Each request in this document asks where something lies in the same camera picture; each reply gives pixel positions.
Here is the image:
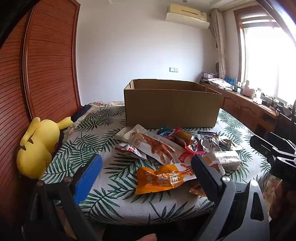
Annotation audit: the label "leaf print bedsheet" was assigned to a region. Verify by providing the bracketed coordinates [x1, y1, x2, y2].
[43, 105, 272, 225]

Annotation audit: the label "brown cardboard box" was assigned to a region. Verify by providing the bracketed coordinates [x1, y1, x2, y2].
[123, 79, 224, 128]

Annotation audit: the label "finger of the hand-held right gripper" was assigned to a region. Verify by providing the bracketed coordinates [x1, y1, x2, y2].
[266, 156, 296, 179]
[250, 132, 296, 160]

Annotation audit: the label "pink snack packet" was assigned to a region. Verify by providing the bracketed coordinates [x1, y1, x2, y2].
[170, 128, 208, 155]

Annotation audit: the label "teal snack packet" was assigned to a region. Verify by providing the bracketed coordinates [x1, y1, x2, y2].
[157, 126, 174, 137]

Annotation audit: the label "person's right hand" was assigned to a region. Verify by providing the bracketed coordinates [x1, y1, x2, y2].
[269, 180, 296, 220]

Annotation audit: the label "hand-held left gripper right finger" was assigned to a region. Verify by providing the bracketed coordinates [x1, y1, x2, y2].
[191, 154, 271, 241]

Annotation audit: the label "clear cracker packet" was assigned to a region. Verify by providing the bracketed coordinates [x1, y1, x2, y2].
[211, 151, 243, 172]

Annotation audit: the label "patterned beige curtain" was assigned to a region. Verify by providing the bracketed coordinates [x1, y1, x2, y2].
[210, 9, 228, 79]

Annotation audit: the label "large white chicken feet packet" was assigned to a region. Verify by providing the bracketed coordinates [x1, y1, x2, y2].
[115, 124, 193, 166]

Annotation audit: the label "black tripod stand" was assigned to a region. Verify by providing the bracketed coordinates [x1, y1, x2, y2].
[275, 100, 296, 139]

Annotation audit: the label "orange white snack packet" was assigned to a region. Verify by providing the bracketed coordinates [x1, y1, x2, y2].
[201, 153, 226, 175]

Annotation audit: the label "pink bottle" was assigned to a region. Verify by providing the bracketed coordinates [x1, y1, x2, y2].
[243, 81, 253, 96]

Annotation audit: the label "wooden framed window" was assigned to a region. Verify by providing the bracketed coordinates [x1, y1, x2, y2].
[233, 0, 296, 105]

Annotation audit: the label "white red snack packet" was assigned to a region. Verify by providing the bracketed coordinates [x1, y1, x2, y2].
[115, 143, 148, 160]

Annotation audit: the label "stack of folded cloths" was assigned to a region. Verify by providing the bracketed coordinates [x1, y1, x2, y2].
[207, 78, 235, 90]

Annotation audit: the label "striped orange snack packet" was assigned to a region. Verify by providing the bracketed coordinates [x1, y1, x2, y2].
[189, 184, 207, 197]

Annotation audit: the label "silver white snack packet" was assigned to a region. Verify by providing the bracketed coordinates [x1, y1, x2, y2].
[198, 131, 220, 153]

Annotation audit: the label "wall air conditioner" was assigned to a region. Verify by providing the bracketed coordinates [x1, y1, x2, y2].
[166, 3, 210, 29]

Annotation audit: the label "dark folded clothes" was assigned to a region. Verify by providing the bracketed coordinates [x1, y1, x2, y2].
[70, 104, 92, 122]

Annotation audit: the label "floral blanket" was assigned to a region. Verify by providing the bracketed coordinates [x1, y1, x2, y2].
[89, 101, 125, 107]

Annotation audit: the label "dark small desk devices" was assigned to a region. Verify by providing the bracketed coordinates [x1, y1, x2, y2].
[261, 94, 289, 109]

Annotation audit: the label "small grey snack packet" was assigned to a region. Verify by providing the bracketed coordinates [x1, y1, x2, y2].
[218, 137, 237, 151]

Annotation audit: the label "long wooden cabinet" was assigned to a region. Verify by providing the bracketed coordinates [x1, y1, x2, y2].
[200, 81, 296, 139]

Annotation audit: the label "yellow plush toy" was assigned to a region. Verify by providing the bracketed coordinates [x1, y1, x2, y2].
[17, 116, 72, 179]

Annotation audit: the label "person's left hand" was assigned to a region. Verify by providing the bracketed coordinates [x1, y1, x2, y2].
[135, 234, 158, 241]

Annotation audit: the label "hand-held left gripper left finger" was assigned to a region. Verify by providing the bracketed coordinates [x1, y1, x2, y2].
[23, 153, 103, 241]

